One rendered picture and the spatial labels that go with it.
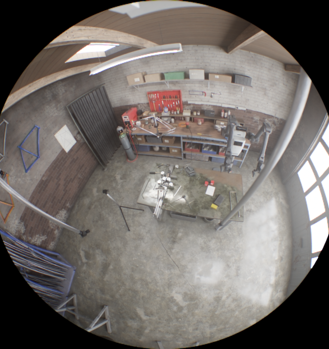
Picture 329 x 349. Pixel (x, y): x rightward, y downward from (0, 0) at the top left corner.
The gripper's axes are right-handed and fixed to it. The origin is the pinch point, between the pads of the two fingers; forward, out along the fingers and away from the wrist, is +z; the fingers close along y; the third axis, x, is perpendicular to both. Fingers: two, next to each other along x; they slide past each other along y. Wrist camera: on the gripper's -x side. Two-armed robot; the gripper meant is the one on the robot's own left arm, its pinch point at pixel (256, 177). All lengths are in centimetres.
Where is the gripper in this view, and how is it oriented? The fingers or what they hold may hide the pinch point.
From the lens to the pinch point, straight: 175.0
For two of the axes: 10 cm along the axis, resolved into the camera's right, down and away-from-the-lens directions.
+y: 9.5, 1.3, -2.7
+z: -0.1, 9.2, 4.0
